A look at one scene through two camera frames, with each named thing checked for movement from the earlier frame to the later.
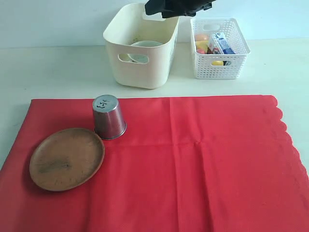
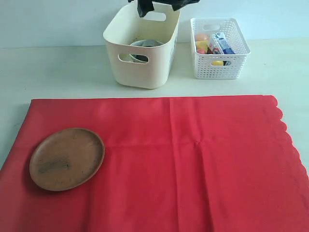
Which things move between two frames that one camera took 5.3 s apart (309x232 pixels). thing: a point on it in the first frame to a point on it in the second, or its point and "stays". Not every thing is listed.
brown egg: [201, 36] stays
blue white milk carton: [223, 44] stays
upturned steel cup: [109, 122] to [147, 43]
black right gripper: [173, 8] to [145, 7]
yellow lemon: [217, 63] stays
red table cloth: [205, 164] stays
